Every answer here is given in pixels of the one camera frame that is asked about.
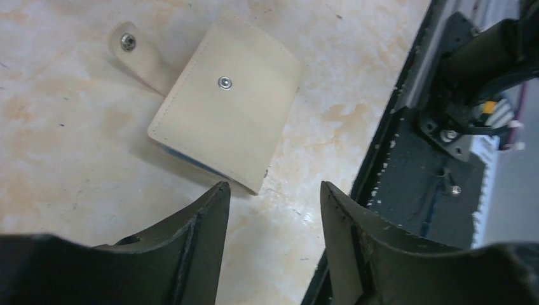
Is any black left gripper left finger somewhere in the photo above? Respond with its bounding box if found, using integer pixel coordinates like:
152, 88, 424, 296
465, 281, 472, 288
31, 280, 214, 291
1, 182, 231, 304

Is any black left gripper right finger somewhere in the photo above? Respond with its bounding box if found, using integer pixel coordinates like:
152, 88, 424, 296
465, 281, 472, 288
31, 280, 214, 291
320, 181, 538, 304

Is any beige card holder wallet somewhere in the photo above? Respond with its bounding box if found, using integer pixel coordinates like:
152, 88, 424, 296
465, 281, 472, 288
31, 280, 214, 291
107, 12, 302, 194

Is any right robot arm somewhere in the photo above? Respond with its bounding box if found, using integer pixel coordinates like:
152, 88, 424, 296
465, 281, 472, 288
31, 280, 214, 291
439, 1, 538, 100

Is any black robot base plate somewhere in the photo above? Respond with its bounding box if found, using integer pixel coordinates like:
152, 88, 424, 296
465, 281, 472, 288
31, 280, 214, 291
301, 0, 489, 305

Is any aluminium frame rail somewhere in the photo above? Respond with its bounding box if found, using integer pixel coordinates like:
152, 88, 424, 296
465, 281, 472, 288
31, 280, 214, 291
406, 1, 538, 246

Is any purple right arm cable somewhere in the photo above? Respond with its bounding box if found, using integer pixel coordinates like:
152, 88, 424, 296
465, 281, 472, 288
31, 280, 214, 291
503, 82, 529, 150

